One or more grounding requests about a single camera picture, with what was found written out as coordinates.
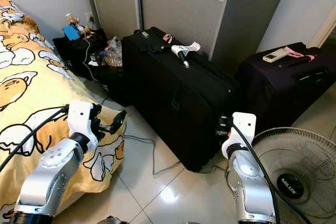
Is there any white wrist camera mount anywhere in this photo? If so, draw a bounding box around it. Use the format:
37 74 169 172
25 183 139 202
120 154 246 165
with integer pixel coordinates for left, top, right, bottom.
67 101 96 141
223 112 257 156

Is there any grey sliding door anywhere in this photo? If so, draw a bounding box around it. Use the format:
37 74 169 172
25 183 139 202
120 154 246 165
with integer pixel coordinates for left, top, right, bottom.
87 0 293 62

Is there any small black bag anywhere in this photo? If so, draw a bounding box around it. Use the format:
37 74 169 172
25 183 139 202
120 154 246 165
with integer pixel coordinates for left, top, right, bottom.
52 27 127 106

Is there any white luggage tag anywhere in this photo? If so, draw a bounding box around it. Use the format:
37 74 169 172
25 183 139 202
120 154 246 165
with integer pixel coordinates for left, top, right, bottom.
171 41 201 69

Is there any yellow egg print blanket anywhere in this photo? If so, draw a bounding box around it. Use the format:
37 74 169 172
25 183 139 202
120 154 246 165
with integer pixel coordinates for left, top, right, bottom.
0 0 128 222

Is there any pink ribbon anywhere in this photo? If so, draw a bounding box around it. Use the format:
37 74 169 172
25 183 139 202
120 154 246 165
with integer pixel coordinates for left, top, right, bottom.
283 46 317 61

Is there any grey floor cable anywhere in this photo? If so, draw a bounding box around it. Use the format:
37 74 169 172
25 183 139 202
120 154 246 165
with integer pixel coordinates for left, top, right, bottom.
126 135 182 176

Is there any dark purple suitcase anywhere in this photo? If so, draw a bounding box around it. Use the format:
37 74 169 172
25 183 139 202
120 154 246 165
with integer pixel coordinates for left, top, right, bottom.
235 42 336 130

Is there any large black suitcase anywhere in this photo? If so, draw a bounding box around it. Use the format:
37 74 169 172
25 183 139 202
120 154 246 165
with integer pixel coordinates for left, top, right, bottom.
121 26 242 173

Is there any clear plastic bag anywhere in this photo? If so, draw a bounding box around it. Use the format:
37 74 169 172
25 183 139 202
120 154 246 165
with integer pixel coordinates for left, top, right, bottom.
97 37 124 67

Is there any brown plush toy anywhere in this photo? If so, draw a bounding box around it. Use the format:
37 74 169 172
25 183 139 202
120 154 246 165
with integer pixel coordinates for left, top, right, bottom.
66 13 92 37

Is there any blue pouch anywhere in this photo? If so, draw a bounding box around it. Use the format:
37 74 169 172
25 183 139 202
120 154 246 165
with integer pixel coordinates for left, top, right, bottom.
63 24 80 41

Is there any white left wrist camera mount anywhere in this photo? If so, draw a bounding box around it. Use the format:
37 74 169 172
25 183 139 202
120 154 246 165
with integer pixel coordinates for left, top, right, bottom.
67 101 96 141

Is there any white remote control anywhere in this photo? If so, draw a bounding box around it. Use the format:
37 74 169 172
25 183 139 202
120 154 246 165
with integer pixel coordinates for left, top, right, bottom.
262 48 290 63

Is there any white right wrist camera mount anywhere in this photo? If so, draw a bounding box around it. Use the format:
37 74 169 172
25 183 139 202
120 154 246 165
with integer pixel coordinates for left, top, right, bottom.
223 112 257 156

